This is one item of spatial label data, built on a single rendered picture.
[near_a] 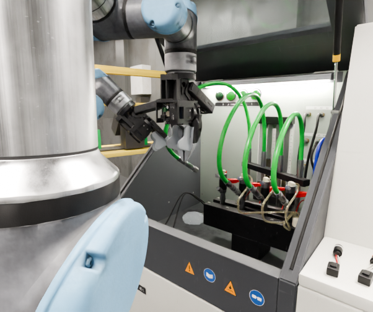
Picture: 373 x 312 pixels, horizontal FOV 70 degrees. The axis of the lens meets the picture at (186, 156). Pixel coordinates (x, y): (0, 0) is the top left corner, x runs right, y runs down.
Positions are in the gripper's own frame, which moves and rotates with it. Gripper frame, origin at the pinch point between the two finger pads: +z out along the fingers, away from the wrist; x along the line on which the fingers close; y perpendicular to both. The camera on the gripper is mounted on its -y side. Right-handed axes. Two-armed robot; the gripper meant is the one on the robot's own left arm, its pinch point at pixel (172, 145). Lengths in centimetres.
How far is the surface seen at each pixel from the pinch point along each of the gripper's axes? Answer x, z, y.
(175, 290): 8.1, 30.6, 34.0
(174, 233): 10.7, 17.8, 21.4
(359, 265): 42, 45, -1
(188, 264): 14.7, 25.6, 25.1
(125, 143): -254, -24, -12
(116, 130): -271, -44, -18
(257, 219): 13.7, 34.5, 1.0
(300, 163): 17.1, 32.4, -21.2
